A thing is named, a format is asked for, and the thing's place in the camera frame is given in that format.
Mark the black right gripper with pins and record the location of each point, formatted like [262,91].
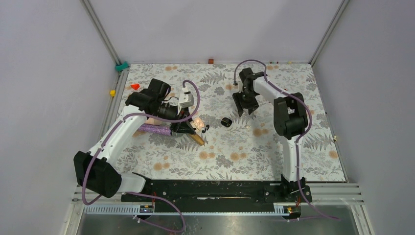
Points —
[237,98]

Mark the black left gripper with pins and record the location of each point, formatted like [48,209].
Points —
[185,127]

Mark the cream earbud charging case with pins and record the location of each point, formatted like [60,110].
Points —
[198,124]

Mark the black earbud charging case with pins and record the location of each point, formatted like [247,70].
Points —
[226,122]

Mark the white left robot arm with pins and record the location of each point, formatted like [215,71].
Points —
[95,169]

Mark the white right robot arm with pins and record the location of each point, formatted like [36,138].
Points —
[289,118]

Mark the gold microphone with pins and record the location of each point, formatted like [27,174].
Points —
[198,139]

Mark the purple glitter microphone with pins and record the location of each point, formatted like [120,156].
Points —
[155,129]

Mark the pink microphone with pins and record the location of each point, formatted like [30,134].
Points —
[152,121]

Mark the red triangular block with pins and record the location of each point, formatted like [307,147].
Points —
[135,86]

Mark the teal curved block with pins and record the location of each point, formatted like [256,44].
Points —
[121,67]

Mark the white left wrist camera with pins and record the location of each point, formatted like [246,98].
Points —
[186,98]

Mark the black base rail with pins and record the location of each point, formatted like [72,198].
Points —
[221,196]

